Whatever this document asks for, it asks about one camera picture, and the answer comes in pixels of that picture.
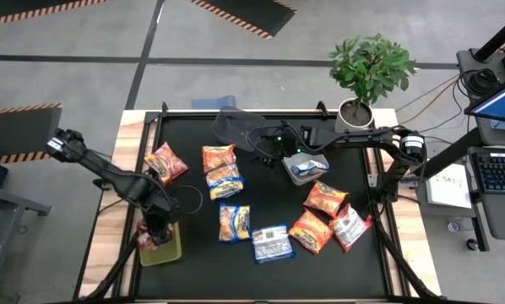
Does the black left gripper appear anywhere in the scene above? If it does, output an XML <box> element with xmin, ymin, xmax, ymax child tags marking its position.
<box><xmin>144</xmin><ymin>192</ymin><xmax>182</xmax><ymax>250</ymax></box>

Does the computer monitor with blue screen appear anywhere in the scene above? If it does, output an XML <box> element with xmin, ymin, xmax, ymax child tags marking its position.
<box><xmin>464</xmin><ymin>71</ymin><xmax>505</xmax><ymax>126</ymax></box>

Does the black stand pole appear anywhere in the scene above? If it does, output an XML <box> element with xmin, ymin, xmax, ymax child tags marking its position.
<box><xmin>473</xmin><ymin>10</ymin><xmax>505</xmax><ymax>63</ymax></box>

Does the smoky translucent plastic bin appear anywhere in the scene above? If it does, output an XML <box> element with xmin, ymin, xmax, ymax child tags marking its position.
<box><xmin>211</xmin><ymin>106</ymin><xmax>267</xmax><ymax>152</ymax></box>

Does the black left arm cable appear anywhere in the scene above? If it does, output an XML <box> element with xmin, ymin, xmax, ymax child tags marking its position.
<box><xmin>167</xmin><ymin>184</ymin><xmax>204</xmax><ymax>215</ymax></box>

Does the black hazard-striped floor mat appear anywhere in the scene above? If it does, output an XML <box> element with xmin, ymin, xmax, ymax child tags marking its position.
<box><xmin>0</xmin><ymin>0</ymin><xmax>108</xmax><ymax>29</ymax></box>
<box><xmin>0</xmin><ymin>103</ymin><xmax>63</xmax><ymax>166</ymax></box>
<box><xmin>187</xmin><ymin>0</ymin><xmax>298</xmax><ymax>41</ymax></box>

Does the yellow translucent plastic bin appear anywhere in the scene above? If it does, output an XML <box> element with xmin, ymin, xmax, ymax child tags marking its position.
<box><xmin>138</xmin><ymin>221</ymin><xmax>183</xmax><ymax>268</ymax></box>

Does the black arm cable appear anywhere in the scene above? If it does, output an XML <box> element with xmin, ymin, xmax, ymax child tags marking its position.
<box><xmin>246</xmin><ymin>122</ymin><xmax>287</xmax><ymax>155</ymax></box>
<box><xmin>167</xmin><ymin>184</ymin><xmax>204</xmax><ymax>215</ymax></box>

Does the light grey handled bin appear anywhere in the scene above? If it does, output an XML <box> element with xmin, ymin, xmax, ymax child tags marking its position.
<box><xmin>280</xmin><ymin>151</ymin><xmax>330</xmax><ymax>187</ymax></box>

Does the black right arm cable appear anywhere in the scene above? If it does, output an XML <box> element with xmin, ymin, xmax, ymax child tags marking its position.
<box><xmin>246</xmin><ymin>122</ymin><xmax>287</xmax><ymax>155</ymax></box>

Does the grey side desk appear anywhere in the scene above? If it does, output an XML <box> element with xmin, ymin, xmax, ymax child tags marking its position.
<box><xmin>0</xmin><ymin>181</ymin><xmax>53</xmax><ymax>304</ymax></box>

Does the orange Maruchan ramen pack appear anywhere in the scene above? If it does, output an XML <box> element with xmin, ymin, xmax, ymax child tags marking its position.
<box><xmin>201</xmin><ymin>143</ymin><xmax>238</xmax><ymax>174</ymax></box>
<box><xmin>301</xmin><ymin>180</ymin><xmax>350</xmax><ymax>219</ymax></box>
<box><xmin>288</xmin><ymin>209</ymin><xmax>334</xmax><ymax>255</ymax></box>

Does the coiled black cable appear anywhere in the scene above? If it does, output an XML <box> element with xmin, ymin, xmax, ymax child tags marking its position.
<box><xmin>463</xmin><ymin>67</ymin><xmax>501</xmax><ymax>97</ymax></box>

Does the red Maruchan ramen pack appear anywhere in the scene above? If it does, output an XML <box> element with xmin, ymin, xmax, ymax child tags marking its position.
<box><xmin>144</xmin><ymin>141</ymin><xmax>189</xmax><ymax>186</ymax></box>
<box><xmin>135</xmin><ymin>221</ymin><xmax>153</xmax><ymax>251</ymax></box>
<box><xmin>328</xmin><ymin>203</ymin><xmax>373</xmax><ymax>253</ymax></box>

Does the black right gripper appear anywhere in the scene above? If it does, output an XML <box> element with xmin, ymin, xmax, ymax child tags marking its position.
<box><xmin>252</xmin><ymin>125</ymin><xmax>305</xmax><ymax>171</ymax></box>

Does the blue-grey floor pad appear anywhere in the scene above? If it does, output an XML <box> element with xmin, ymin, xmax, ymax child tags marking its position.
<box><xmin>191</xmin><ymin>95</ymin><xmax>236</xmax><ymax>111</ymax></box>

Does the green plant in white pot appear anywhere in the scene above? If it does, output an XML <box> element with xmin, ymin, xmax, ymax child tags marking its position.
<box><xmin>327</xmin><ymin>32</ymin><xmax>418</xmax><ymax>134</ymax></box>

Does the black metal table frame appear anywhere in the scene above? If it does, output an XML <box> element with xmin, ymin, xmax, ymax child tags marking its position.
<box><xmin>73</xmin><ymin>100</ymin><xmax>442</xmax><ymax>304</ymax></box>

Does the grey stand base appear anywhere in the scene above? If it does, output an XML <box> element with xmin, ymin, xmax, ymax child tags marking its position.
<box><xmin>455</xmin><ymin>46</ymin><xmax>505</xmax><ymax>102</ymax></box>

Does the backlit black keyboard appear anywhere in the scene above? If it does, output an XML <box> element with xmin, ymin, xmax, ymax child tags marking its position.
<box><xmin>474</xmin><ymin>151</ymin><xmax>505</xmax><ymax>194</ymax></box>

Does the blue Maruchan ramen pack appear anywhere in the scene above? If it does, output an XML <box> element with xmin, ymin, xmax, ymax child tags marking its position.
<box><xmin>291</xmin><ymin>158</ymin><xmax>331</xmax><ymax>178</ymax></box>
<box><xmin>250</xmin><ymin>223</ymin><xmax>296</xmax><ymax>265</ymax></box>
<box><xmin>204</xmin><ymin>163</ymin><xmax>246</xmax><ymax>201</ymax></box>
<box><xmin>217</xmin><ymin>202</ymin><xmax>253</xmax><ymax>244</ymax></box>

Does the white paper sheet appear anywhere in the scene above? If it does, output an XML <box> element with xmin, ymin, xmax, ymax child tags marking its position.
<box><xmin>424</xmin><ymin>163</ymin><xmax>473</xmax><ymax>210</ymax></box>

